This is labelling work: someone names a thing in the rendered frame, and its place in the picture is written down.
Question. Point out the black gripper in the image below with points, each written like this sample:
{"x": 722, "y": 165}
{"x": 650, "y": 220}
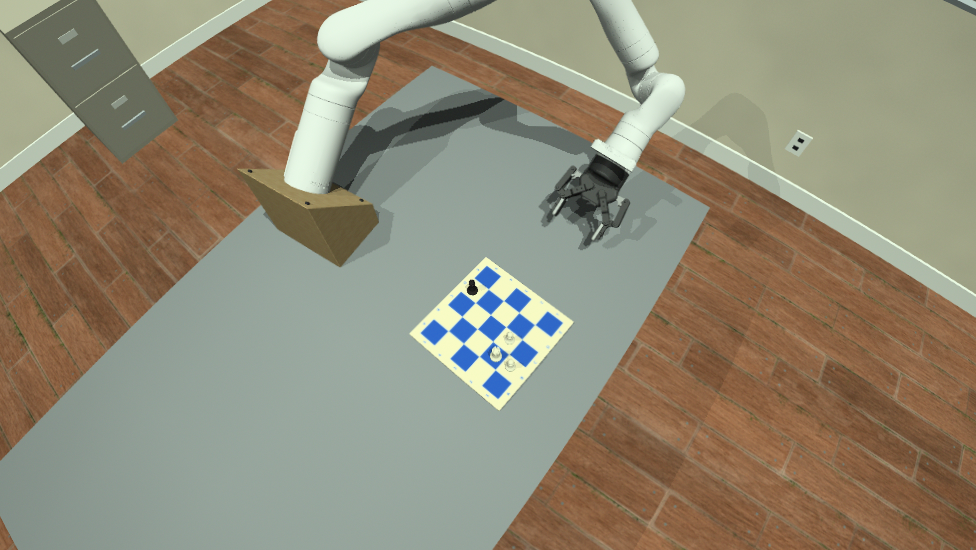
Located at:
{"x": 599, "y": 191}

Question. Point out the blue and cream chessboard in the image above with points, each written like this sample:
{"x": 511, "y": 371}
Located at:
{"x": 463, "y": 329}

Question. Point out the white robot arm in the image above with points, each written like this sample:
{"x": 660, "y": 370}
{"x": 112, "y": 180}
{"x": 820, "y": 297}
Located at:
{"x": 345, "y": 37}

